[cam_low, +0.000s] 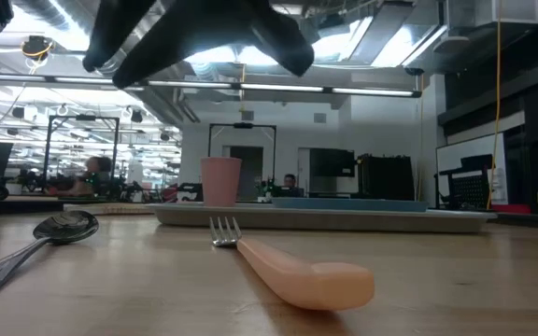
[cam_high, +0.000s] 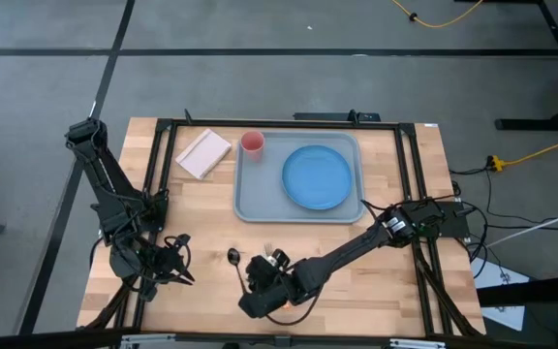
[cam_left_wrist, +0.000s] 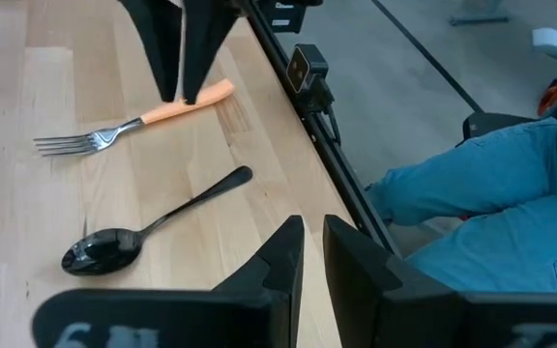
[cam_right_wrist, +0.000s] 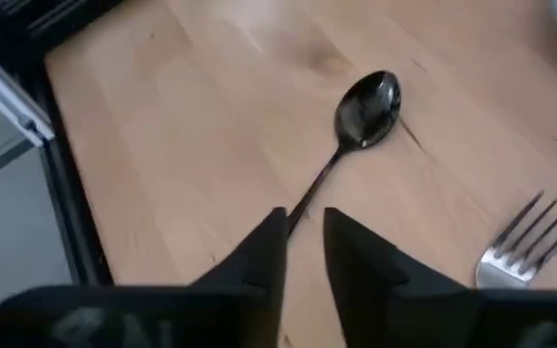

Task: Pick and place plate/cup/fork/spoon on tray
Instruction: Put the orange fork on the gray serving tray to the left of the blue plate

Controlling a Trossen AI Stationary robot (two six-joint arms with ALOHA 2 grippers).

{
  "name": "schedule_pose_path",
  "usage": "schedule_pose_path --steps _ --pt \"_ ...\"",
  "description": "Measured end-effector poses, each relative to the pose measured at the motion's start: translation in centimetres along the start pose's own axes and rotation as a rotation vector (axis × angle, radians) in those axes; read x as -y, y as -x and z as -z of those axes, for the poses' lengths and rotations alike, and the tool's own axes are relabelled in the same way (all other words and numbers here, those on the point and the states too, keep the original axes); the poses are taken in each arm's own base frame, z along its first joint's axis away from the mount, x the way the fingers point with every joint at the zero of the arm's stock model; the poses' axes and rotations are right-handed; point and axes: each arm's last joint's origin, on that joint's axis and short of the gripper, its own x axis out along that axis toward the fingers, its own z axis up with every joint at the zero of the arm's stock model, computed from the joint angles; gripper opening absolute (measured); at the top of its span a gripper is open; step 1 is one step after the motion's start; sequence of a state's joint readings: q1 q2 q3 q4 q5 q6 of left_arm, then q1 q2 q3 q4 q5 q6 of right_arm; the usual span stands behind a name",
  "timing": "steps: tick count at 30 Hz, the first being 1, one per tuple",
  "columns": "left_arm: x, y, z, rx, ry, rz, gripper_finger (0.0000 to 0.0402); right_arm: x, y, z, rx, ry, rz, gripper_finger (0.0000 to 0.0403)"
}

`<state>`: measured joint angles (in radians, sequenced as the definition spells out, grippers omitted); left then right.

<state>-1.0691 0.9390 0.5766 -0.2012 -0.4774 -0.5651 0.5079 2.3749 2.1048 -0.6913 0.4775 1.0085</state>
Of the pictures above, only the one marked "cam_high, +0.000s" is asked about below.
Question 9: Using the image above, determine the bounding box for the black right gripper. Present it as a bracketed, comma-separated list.
[243, 248, 293, 298]

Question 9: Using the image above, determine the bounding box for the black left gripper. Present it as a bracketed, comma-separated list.
[133, 233, 197, 287]

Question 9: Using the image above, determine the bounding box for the metal spoon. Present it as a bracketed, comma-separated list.
[227, 247, 249, 295]

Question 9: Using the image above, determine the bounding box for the blue round plate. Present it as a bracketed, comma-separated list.
[281, 144, 354, 211]

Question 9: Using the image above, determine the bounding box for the pink ribbed cup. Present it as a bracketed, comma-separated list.
[239, 130, 266, 163]

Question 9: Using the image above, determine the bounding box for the grey plastic tray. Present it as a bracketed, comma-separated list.
[232, 130, 366, 225]

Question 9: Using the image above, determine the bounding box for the black mounting bar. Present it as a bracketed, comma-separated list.
[292, 110, 382, 123]

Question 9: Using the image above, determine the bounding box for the white paper sheet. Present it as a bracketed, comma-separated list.
[471, 256, 532, 332]

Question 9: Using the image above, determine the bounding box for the black equipment stand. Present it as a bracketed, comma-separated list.
[455, 0, 558, 132]
[476, 273, 558, 349]

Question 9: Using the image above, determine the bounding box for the black aluminium station frame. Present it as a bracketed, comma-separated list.
[77, 109, 486, 349]

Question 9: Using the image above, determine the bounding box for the yellow extension cable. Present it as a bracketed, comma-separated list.
[389, 0, 484, 29]
[485, 131, 558, 174]

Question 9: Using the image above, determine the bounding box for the white cable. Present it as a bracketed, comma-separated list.
[484, 202, 558, 248]

